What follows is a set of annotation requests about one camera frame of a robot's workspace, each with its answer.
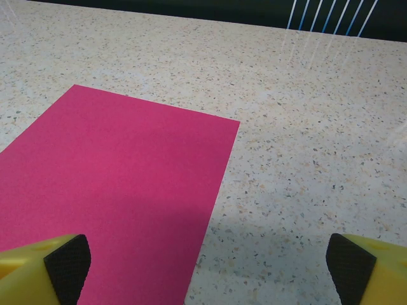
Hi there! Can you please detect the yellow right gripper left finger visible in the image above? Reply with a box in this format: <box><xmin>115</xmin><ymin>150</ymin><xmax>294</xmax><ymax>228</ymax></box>
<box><xmin>0</xmin><ymin>234</ymin><xmax>92</xmax><ymax>305</ymax></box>

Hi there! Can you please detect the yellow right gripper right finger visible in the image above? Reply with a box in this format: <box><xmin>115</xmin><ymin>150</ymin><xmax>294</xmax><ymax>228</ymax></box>
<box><xmin>326</xmin><ymin>233</ymin><xmax>407</xmax><ymax>305</ymax></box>

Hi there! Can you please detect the pink paper sheet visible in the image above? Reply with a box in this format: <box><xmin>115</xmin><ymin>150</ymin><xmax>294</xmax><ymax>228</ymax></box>
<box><xmin>0</xmin><ymin>84</ymin><xmax>240</xmax><ymax>305</ymax></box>

